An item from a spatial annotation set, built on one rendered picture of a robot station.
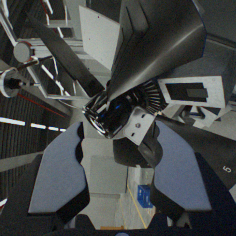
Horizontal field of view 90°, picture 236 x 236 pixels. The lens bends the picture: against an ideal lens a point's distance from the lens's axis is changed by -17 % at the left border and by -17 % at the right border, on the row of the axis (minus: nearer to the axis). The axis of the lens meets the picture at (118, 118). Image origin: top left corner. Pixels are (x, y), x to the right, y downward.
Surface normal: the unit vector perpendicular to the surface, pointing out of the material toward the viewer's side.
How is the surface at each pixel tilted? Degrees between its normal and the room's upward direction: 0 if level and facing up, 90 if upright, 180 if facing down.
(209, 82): 50
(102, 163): 90
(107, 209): 90
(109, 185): 90
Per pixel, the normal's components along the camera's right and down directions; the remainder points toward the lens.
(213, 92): -0.68, 0.65
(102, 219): 0.07, -0.14
